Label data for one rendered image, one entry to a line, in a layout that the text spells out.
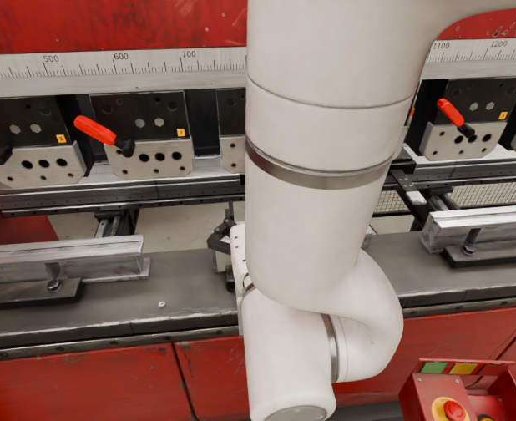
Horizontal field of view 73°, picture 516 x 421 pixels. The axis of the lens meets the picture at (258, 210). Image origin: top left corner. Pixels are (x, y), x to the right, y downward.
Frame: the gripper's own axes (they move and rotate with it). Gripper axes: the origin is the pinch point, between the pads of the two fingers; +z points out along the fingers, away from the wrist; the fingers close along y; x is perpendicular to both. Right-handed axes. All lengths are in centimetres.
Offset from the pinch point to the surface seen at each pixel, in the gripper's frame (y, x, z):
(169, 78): -12.4, 17.5, 12.6
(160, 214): -54, -118, 144
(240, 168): -2.3, 0.2, 12.2
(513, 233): 68, -28, 15
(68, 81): -27.6, 18.0, 12.5
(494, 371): 49, -39, -14
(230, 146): -3.7, 4.9, 12.4
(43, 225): -82, -58, 71
